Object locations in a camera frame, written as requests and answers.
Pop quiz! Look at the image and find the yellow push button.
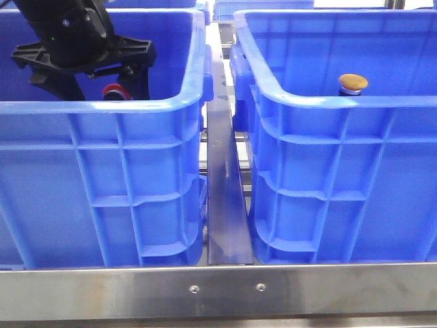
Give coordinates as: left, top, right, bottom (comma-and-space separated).
339, 73, 369, 96

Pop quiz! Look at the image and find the red push button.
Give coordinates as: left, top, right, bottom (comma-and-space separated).
102, 83, 132, 101

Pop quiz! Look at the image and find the steel roller rack frame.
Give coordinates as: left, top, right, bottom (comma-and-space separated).
1, 262, 436, 322

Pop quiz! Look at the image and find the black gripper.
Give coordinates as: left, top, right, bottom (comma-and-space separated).
12, 32, 157, 101

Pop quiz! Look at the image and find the blue bin background tall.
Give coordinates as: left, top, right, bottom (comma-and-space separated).
213, 0, 314, 21

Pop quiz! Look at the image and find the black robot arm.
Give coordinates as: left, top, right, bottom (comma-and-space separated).
12, 1, 156, 100

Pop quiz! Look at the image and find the blue plastic destination bin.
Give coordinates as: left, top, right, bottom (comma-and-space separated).
234, 10, 436, 264

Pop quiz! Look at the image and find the blue plastic source bin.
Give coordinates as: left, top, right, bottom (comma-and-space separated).
1, 9, 213, 271

